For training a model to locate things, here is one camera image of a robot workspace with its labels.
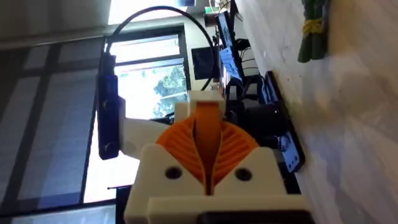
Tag green vegetable bundle, yellow band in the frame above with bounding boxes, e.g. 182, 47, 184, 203
297, 0, 331, 64

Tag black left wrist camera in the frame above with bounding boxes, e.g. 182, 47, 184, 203
97, 52, 121, 161

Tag black camera cable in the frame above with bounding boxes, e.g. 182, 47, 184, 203
104, 5, 220, 91

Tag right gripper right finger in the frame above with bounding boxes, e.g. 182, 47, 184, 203
213, 120, 287, 196

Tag black wall panel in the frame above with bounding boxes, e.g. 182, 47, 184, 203
190, 45, 219, 81

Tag computer monitor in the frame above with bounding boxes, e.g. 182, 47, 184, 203
216, 11, 244, 82

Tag window with dark frame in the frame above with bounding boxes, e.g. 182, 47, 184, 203
81, 27, 191, 206

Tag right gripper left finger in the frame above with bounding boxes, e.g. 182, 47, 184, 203
124, 113, 208, 224

